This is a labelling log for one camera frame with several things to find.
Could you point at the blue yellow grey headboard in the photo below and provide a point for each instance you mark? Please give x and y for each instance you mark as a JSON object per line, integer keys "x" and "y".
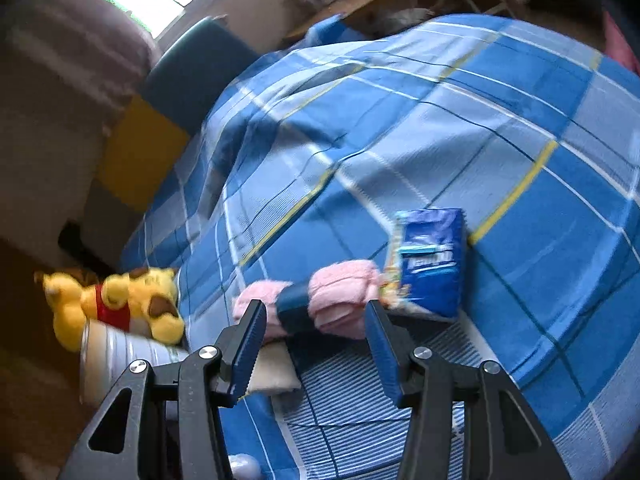
{"x": 200, "y": 60}

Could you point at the pink fuzzy blanket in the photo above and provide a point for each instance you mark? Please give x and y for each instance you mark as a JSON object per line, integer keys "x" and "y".
{"x": 625, "y": 45}

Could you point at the blue plaid pillow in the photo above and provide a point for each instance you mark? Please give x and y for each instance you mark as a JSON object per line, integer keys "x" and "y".
{"x": 325, "y": 30}

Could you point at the black rolled mat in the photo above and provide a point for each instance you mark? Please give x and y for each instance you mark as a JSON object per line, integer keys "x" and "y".
{"x": 75, "y": 242}

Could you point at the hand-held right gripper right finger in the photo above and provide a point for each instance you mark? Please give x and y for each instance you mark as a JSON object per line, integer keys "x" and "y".
{"x": 385, "y": 355}

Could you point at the blue tissue pack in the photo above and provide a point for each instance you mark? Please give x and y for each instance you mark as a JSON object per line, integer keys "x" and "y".
{"x": 430, "y": 260}

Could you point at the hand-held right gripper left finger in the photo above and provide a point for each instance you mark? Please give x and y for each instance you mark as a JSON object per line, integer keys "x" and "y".
{"x": 247, "y": 355}

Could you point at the pink patterned curtain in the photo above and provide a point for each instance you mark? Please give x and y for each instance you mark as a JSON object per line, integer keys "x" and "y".
{"x": 75, "y": 35}

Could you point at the blue plaid blanket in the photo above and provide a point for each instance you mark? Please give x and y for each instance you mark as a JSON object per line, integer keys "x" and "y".
{"x": 450, "y": 135}

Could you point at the white protein powder can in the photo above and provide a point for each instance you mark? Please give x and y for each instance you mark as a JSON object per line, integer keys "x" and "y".
{"x": 120, "y": 355}

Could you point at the yellow Winnie the Pooh plush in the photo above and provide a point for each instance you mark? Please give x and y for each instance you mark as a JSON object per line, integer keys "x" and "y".
{"x": 70, "y": 310}

